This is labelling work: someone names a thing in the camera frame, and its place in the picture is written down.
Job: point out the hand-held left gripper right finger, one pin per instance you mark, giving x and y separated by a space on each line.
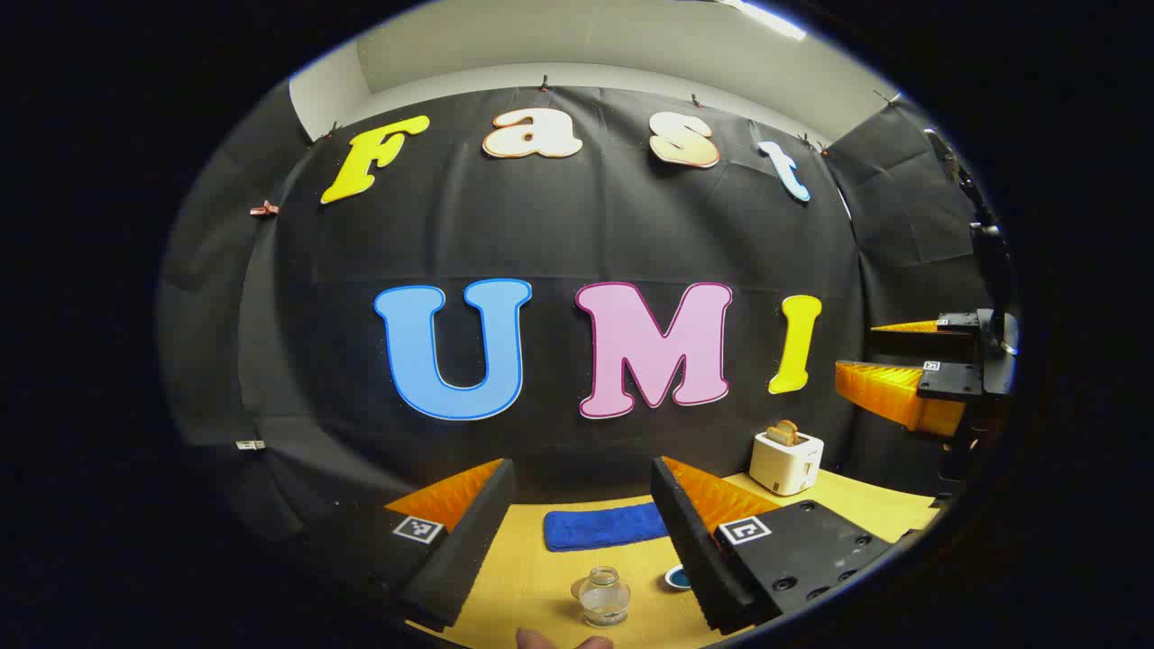
690 550

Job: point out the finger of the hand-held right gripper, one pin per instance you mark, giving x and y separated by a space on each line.
929 344
892 392

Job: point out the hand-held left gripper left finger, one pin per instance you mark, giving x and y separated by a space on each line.
469 550

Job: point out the clear plastic water bottle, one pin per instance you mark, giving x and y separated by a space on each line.
604 599

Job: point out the blue folded towel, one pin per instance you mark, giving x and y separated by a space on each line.
599 527

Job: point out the toast slices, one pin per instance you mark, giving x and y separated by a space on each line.
784 434

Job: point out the white toaster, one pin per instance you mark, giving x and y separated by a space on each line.
783 464

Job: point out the black backdrop cloth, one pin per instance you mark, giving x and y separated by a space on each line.
559 234

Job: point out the orange clamp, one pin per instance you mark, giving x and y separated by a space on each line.
264 209

